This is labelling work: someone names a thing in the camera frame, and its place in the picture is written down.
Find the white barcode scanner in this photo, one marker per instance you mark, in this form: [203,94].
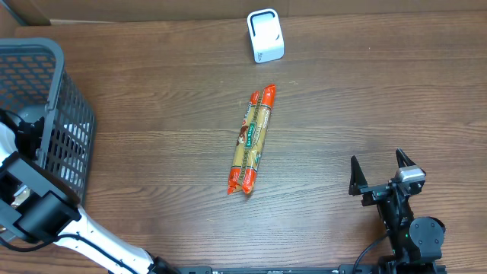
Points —
[265,35]

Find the grey plastic mesh basket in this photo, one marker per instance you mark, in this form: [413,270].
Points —
[36,87]

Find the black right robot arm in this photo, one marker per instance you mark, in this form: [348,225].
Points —
[415,242]

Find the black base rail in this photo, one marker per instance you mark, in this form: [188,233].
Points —
[342,269]

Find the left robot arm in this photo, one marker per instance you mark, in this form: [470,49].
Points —
[38,209]

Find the orange spaghetti packet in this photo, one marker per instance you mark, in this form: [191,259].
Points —
[251,140]

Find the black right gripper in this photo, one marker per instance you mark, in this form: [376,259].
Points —
[374,192]

